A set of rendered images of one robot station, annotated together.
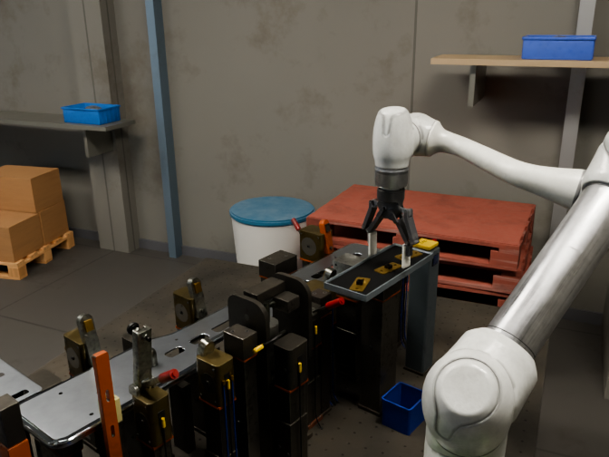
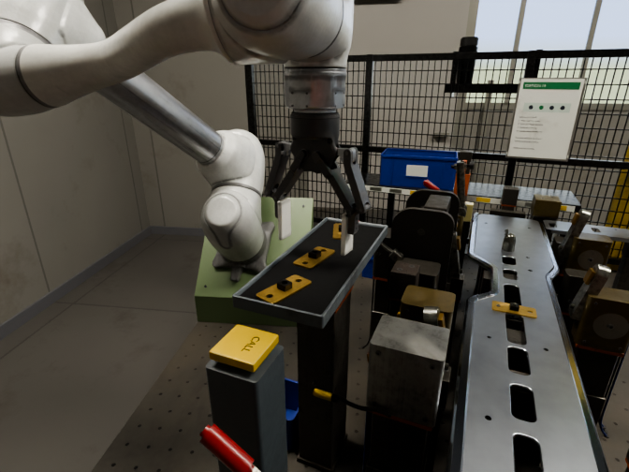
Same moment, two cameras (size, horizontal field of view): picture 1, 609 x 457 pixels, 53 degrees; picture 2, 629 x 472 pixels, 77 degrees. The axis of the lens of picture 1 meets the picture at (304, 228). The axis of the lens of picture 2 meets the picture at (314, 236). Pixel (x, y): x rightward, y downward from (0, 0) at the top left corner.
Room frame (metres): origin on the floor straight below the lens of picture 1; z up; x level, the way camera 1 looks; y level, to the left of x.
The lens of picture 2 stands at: (2.19, -0.41, 1.45)
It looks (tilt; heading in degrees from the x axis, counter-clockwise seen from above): 22 degrees down; 164
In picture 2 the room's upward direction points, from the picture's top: straight up
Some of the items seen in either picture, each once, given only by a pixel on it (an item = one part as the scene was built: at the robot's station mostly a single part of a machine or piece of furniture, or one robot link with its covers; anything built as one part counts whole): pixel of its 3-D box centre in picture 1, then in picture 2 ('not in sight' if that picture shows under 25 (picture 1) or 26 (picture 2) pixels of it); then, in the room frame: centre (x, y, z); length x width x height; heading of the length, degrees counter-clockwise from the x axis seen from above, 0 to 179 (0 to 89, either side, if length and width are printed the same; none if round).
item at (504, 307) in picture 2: not in sight; (514, 307); (1.63, 0.19, 1.01); 0.08 x 0.04 x 0.01; 50
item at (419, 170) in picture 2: not in sight; (417, 168); (0.72, 0.49, 1.10); 0.30 x 0.17 x 0.13; 56
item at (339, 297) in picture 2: (381, 269); (325, 258); (1.60, -0.22, 1.16); 0.37 x 0.14 x 0.02; 141
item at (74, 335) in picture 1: (86, 388); (581, 293); (1.46, 0.62, 0.87); 0.12 x 0.07 x 0.35; 51
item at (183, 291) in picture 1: (189, 341); (597, 365); (1.71, 0.37, 0.87); 0.12 x 0.07 x 0.35; 51
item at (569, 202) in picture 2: not in sight; (451, 189); (0.81, 0.60, 1.02); 0.90 x 0.22 x 0.03; 51
